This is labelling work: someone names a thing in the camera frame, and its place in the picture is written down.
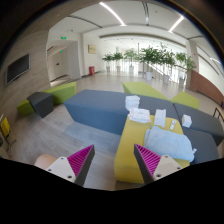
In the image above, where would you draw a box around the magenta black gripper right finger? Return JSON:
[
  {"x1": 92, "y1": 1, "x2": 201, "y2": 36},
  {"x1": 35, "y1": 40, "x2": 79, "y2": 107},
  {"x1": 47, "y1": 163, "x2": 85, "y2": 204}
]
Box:
[{"x1": 134, "y1": 144, "x2": 182, "y2": 184}]

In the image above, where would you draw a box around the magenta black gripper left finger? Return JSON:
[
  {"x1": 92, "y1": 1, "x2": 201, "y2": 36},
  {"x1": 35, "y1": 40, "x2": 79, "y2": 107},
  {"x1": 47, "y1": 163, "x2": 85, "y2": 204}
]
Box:
[{"x1": 47, "y1": 145, "x2": 95, "y2": 186}]

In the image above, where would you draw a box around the light blue towel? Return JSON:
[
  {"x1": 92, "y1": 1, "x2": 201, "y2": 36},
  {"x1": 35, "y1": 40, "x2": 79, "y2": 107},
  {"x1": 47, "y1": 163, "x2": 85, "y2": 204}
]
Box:
[{"x1": 144, "y1": 126, "x2": 195, "y2": 162}]

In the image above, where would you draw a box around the person's hand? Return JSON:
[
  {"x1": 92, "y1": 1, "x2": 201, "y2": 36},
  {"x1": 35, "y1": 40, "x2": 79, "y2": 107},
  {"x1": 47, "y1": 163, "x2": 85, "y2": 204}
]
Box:
[{"x1": 34, "y1": 154, "x2": 56, "y2": 170}]

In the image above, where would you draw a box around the yellow bench seat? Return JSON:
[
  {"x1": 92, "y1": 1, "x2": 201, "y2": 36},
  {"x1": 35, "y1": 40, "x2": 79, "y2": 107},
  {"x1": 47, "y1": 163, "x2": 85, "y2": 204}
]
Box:
[{"x1": 113, "y1": 114, "x2": 191, "y2": 185}]

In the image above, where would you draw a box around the small white bottle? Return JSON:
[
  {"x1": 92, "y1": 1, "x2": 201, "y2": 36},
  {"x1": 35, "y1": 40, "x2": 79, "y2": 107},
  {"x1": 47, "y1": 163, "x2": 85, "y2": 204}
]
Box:
[{"x1": 170, "y1": 119, "x2": 176, "y2": 130}]

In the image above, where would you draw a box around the white folded cloth strip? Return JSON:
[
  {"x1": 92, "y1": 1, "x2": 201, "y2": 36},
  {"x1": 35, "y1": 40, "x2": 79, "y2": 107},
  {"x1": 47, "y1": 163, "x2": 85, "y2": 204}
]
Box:
[{"x1": 154, "y1": 109, "x2": 166, "y2": 127}]

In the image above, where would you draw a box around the white crumpled cloth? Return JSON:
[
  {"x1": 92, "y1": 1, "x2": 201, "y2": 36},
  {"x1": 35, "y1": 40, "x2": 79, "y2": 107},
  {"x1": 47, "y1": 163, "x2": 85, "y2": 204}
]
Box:
[{"x1": 128, "y1": 108, "x2": 151, "y2": 123}]

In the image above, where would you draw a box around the white tissue box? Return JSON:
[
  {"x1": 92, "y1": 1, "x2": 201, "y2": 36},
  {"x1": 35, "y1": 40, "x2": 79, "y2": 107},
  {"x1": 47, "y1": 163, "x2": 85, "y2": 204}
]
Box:
[{"x1": 181, "y1": 114, "x2": 192, "y2": 128}]

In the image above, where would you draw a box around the dark grey bench seat right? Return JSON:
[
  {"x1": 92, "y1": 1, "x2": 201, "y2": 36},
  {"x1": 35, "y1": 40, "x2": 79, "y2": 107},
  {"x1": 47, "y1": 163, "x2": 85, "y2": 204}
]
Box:
[{"x1": 174, "y1": 103, "x2": 224, "y2": 165}]

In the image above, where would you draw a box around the large blue-grey bench seat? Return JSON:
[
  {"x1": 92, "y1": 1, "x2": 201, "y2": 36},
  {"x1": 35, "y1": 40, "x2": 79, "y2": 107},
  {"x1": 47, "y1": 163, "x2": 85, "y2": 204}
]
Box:
[{"x1": 63, "y1": 89, "x2": 180, "y2": 136}]

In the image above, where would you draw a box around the green bench seat right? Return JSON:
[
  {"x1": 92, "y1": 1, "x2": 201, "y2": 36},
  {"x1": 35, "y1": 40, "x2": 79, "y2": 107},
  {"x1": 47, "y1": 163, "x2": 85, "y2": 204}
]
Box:
[{"x1": 171, "y1": 92, "x2": 199, "y2": 109}]

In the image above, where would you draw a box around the green bench seat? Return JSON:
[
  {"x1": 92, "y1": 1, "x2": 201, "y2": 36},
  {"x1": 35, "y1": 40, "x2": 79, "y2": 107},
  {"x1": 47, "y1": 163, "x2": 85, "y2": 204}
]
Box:
[
  {"x1": 122, "y1": 82, "x2": 167, "y2": 100},
  {"x1": 17, "y1": 82, "x2": 76, "y2": 116},
  {"x1": 171, "y1": 92, "x2": 199, "y2": 109}
]

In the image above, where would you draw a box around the dark grey cube seat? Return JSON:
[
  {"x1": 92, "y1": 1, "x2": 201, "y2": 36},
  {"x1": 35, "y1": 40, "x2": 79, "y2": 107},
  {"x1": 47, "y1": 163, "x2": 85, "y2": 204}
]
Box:
[{"x1": 28, "y1": 92, "x2": 53, "y2": 118}]

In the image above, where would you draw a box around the green bench seat left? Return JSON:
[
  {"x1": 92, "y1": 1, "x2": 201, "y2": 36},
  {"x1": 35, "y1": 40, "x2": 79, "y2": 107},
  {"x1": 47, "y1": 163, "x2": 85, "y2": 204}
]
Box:
[{"x1": 17, "y1": 82, "x2": 76, "y2": 116}]

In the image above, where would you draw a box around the green bench seat back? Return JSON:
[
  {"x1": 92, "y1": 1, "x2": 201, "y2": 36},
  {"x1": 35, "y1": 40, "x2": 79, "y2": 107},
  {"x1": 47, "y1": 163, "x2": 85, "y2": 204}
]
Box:
[{"x1": 122, "y1": 82, "x2": 167, "y2": 100}]

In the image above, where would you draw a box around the yellow chair left edge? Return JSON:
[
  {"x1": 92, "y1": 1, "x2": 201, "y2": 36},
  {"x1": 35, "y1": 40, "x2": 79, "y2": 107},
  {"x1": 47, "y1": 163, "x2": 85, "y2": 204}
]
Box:
[{"x1": 0, "y1": 115, "x2": 16, "y2": 148}]

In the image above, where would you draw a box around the black chair right edge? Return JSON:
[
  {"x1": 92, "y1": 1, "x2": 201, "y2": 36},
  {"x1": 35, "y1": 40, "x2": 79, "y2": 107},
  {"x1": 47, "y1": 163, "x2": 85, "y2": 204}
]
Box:
[{"x1": 213, "y1": 107, "x2": 224, "y2": 122}]

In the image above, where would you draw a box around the red trash bin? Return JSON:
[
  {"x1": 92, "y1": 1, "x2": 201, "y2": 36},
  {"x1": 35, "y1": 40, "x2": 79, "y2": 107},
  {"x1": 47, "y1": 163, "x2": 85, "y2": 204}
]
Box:
[{"x1": 89, "y1": 66, "x2": 95, "y2": 76}]

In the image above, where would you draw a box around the potted plant white pot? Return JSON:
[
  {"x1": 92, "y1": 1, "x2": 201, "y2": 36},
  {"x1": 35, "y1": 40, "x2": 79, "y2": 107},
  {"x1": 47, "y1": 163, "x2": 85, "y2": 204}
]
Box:
[{"x1": 160, "y1": 44, "x2": 175, "y2": 84}]

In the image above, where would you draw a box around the potted plant far right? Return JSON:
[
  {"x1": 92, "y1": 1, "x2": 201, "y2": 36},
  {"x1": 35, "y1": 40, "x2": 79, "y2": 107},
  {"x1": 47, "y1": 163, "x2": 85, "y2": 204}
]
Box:
[{"x1": 176, "y1": 52, "x2": 195, "y2": 88}]

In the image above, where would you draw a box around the large potted plant centre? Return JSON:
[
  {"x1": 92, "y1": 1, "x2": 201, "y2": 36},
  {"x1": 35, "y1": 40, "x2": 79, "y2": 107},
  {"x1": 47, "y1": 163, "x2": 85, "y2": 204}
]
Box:
[{"x1": 139, "y1": 46, "x2": 163, "y2": 81}]

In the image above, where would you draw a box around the potted plant far left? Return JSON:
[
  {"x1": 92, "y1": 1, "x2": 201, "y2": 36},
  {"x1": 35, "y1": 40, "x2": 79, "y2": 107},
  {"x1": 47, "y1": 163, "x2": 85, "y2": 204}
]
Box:
[{"x1": 102, "y1": 53, "x2": 113, "y2": 72}]

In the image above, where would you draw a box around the black wall television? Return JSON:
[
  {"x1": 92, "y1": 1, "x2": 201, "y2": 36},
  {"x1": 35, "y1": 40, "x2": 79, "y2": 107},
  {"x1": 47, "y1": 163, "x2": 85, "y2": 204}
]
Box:
[{"x1": 5, "y1": 54, "x2": 30, "y2": 85}]

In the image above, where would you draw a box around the yellow wall poster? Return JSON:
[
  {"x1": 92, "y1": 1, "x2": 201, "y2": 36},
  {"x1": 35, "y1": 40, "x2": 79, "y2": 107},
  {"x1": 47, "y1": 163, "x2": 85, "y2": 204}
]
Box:
[{"x1": 88, "y1": 45, "x2": 96, "y2": 54}]

